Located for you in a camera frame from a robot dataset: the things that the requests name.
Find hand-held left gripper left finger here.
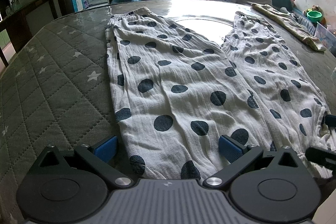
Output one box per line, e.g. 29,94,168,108
39,135,133,189

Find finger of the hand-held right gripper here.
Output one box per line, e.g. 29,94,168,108
305,147,336,171
323,114,336,128

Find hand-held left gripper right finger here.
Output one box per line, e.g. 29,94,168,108
203,135,305,189

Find white polka dot pants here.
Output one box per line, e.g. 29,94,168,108
105,7,332,180

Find grey star quilted mattress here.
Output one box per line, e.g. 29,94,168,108
0,0,336,224

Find clear storage box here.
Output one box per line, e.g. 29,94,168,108
314,21,336,52

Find green toy bowl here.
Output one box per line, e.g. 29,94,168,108
307,10,323,22

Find yellow patterned garment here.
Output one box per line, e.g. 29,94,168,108
251,3,327,52

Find brown plush toy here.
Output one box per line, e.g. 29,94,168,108
303,5,327,25

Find round glass turntable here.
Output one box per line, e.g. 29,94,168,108
168,14,237,43

